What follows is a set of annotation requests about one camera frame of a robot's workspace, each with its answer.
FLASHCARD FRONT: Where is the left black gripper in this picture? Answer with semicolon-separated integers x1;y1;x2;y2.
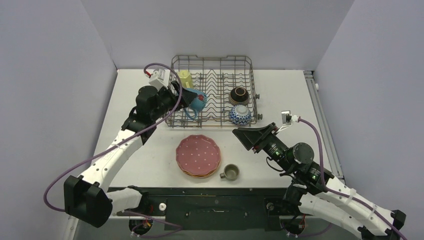
150;81;197;121

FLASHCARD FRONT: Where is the blue handled white mug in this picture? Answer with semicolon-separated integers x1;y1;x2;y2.
183;88;208;120

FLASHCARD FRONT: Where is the yellow green mug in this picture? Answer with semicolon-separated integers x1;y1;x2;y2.
177;69;194;89

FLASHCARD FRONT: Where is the orange patterned small bowl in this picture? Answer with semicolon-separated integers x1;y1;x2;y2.
228;104;252;126

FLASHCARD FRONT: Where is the grey wire dish rack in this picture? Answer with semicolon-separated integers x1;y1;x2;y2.
165;54;263;128

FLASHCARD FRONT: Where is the small grey cup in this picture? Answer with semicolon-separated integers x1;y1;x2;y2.
219;164;240;181

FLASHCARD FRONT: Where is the dark brown glazed bowl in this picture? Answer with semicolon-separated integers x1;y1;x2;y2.
228;86;250;106

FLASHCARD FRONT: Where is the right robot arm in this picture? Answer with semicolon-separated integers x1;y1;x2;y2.
232;118;406;240

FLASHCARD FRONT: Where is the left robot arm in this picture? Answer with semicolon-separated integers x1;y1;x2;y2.
63;81;199;228

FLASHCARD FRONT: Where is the pink polka dot plate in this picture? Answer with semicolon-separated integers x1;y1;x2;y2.
175;134;222;175

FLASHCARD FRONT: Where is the yellow plate under pink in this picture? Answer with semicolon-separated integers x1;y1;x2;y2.
180;165;220;179

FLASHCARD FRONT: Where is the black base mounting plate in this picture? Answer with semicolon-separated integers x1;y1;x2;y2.
128;187;303;231

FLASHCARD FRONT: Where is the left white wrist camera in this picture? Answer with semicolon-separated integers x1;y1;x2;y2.
149;68;168;90

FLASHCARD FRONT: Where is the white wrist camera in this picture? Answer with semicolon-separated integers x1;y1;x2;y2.
149;68;168;90
275;110;292;134

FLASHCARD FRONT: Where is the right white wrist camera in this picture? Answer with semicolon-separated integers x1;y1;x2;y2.
275;110;292;134

